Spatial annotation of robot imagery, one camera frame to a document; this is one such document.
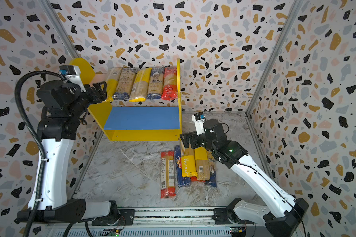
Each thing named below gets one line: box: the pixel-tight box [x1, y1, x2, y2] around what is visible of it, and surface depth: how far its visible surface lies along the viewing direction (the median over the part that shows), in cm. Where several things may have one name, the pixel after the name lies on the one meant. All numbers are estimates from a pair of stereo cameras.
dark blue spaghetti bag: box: [112, 67, 138, 101], surface depth 76 cm
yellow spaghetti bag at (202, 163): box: [193, 146, 211, 181], surface depth 89 cm
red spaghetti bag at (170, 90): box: [161, 66, 178, 101], surface depth 73 cm
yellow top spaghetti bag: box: [128, 67, 153, 103], surface depth 74 cm
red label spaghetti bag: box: [160, 151, 177, 199], surface depth 87 cm
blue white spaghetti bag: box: [146, 66, 165, 100], surface depth 76 cm
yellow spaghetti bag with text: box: [180, 140, 198, 178], surface depth 90 cm
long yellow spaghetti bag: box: [105, 67, 124, 102], surface depth 80 cm
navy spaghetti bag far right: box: [206, 169, 217, 188], surface depth 85 cm
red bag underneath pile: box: [190, 176, 206, 183], surface depth 86 cm
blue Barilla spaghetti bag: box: [174, 144, 191, 188], surface depth 89 cm
